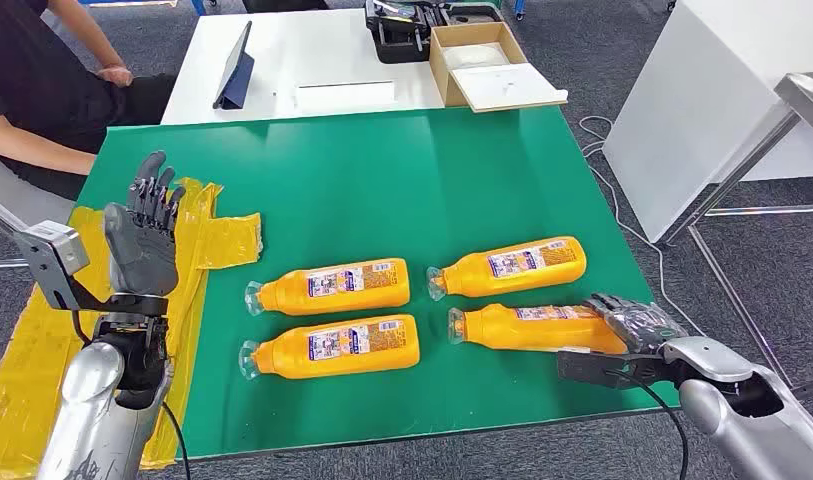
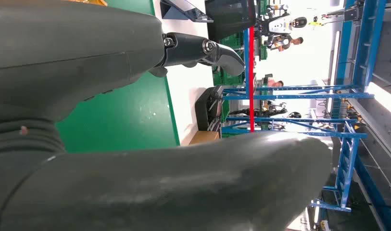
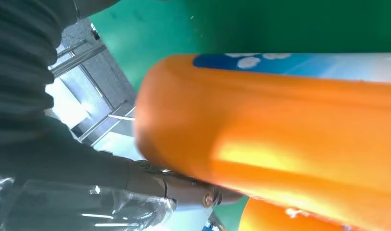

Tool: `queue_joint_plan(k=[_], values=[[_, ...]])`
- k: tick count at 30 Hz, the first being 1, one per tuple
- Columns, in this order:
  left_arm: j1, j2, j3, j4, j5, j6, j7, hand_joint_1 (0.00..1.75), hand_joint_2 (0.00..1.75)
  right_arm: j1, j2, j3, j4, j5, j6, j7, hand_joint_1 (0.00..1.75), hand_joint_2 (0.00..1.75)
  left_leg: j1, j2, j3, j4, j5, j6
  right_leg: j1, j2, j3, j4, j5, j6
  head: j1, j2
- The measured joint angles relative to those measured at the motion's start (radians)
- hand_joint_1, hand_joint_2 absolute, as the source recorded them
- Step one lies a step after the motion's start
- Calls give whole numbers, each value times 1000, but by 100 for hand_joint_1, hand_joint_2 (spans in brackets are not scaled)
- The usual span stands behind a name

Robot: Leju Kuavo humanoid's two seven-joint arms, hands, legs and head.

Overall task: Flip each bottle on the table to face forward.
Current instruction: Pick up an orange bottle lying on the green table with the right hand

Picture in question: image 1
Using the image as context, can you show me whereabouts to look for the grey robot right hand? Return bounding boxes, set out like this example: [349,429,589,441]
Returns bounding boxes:
[583,293,689,354]

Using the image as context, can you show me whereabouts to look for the white floor cable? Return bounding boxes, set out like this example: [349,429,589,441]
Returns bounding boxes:
[578,115,705,336]

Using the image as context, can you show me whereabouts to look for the person's left hand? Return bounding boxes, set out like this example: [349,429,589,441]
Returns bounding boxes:
[96,64,135,89]

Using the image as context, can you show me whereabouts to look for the yellow plastic sheet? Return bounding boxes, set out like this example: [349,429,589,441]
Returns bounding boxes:
[0,176,264,480]

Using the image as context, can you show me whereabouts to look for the white box lid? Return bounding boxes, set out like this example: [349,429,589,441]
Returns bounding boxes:
[450,62,570,114]

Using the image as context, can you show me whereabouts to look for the cardboard box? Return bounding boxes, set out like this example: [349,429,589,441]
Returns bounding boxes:
[429,21,530,109]

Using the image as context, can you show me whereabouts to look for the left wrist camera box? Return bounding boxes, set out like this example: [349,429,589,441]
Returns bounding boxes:
[13,220,116,314]

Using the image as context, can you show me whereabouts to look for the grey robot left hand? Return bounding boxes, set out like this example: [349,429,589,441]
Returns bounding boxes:
[103,150,187,297]

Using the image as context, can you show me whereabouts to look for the white flat box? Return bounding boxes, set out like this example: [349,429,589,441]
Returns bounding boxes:
[293,80,399,113]

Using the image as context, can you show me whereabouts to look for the black tool case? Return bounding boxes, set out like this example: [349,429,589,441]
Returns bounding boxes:
[364,0,507,65]

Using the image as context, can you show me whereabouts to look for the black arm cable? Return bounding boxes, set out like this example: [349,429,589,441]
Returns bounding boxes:
[604,370,691,480]
[69,309,193,480]

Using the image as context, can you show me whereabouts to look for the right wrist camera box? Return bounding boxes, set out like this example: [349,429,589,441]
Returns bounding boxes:
[556,349,672,391]

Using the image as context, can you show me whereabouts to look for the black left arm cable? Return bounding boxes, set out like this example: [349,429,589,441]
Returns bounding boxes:
[69,309,193,480]

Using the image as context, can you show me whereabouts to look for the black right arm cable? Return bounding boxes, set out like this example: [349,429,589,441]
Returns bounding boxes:
[604,370,691,480]

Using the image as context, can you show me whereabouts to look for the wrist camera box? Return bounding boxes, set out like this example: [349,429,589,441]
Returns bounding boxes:
[13,220,116,314]
[556,349,672,391]

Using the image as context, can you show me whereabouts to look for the steel table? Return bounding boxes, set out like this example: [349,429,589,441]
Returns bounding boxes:
[657,71,813,405]

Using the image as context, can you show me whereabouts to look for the white foam pad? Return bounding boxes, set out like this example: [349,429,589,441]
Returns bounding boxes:
[442,42,511,71]

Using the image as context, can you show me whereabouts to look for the tablet in blue case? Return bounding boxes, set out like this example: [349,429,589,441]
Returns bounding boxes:
[212,19,256,111]

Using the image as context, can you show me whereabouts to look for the orange detergent bottle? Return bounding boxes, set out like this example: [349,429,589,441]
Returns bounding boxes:
[238,313,421,382]
[446,302,629,356]
[426,235,588,303]
[244,257,411,318]

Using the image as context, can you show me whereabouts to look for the person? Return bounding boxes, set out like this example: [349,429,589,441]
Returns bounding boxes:
[0,0,179,201]

